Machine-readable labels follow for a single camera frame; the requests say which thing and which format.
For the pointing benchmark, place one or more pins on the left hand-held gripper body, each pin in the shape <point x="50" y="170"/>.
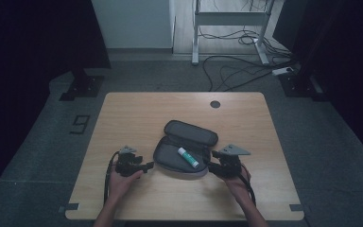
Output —
<point x="127" y="164"/>

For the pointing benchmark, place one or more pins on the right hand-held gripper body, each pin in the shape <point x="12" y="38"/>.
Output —
<point x="230" y="164"/>

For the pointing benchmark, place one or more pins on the white green glue stick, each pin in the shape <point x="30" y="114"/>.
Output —
<point x="188" y="157"/>

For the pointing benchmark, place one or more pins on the dark grey pencil case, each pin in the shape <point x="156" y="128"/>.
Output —
<point x="182" y="135"/>

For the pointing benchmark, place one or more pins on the person's left hand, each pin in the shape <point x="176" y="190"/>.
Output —
<point x="121" y="186"/>

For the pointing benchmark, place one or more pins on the person's right hand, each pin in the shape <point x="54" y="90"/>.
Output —
<point x="237" y="187"/>

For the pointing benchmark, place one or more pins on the round black table grommet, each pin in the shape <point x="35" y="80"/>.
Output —
<point x="215" y="104"/>

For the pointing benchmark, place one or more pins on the grey tape piece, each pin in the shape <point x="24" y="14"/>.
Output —
<point x="296" y="207"/>
<point x="72" y="206"/>

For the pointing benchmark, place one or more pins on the black stand base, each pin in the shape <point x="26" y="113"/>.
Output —
<point x="299" y="85"/>
<point x="83" y="86"/>

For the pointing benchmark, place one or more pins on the white power strip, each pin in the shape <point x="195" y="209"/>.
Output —
<point x="282" y="71"/>

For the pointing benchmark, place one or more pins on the dark curtain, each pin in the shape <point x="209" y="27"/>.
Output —
<point x="28" y="63"/>
<point x="343" y="63"/>

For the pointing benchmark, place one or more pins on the white metal desk frame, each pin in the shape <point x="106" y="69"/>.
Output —
<point x="230" y="18"/>

